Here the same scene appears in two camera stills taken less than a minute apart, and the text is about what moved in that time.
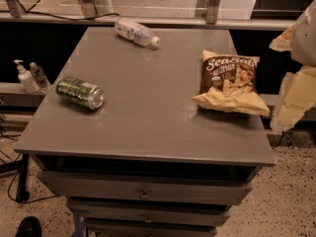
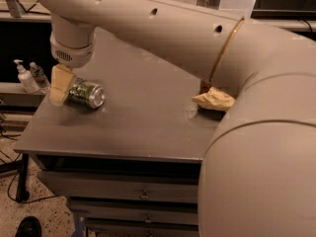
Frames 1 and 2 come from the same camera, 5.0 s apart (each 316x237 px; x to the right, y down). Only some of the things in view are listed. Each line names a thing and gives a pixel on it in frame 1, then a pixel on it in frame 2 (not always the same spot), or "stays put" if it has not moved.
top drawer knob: (144, 195) stays put
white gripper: (304, 39) -> (73, 54)
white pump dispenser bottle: (27, 79) stays put
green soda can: (80, 92) stays put
